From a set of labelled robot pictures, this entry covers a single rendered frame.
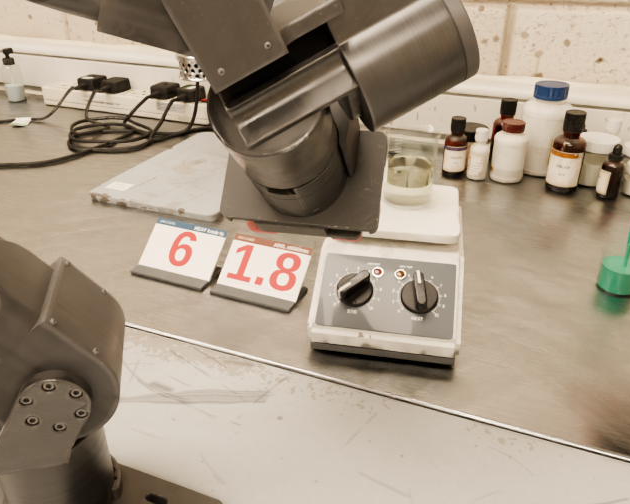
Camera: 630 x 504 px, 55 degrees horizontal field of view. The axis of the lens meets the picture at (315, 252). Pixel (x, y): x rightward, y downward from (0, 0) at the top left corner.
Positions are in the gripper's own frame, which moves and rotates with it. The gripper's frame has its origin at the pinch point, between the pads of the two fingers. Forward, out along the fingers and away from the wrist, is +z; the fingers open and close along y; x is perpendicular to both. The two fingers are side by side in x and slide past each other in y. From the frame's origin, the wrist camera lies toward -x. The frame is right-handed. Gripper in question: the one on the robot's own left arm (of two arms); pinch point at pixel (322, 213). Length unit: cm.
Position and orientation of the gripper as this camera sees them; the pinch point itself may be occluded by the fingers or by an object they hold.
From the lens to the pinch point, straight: 47.1
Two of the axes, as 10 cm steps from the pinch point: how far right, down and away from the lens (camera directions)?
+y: -9.8, -1.0, 1.8
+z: 1.5, 2.1, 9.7
